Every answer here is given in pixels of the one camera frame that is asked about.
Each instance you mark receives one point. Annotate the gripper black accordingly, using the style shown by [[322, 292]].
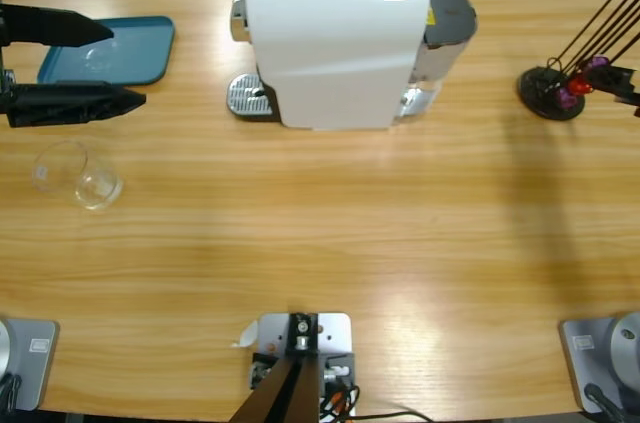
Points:
[[4, 78]]

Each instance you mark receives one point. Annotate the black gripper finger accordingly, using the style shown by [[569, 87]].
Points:
[[630, 104], [615, 79]]

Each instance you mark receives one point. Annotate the purple coffee capsule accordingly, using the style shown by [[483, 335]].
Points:
[[598, 64], [566, 99]]

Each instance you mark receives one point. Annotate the clear glass cup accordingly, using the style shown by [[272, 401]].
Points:
[[95, 188]]

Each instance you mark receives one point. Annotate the red coffee capsule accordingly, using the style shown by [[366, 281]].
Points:
[[580, 85]]

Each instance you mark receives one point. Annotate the white capsule coffee machine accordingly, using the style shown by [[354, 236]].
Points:
[[325, 53]]

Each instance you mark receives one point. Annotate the black capsule holder with rods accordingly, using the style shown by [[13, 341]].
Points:
[[542, 93]]

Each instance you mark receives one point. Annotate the teal rectangular plastic tray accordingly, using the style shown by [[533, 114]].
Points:
[[145, 58]]

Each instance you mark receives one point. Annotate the water tank with black lid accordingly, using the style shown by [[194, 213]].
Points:
[[450, 13]]

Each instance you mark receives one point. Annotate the metal slotted drip tray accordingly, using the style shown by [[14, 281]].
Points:
[[245, 95]]

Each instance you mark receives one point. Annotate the white paper tag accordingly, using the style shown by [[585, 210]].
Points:
[[247, 335]]

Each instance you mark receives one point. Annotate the arm grey base plate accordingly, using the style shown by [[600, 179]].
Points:
[[35, 368], [590, 368]]

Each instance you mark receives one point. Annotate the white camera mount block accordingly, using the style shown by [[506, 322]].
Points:
[[335, 333]]

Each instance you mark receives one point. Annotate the dark camera post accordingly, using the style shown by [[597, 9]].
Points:
[[285, 393]]

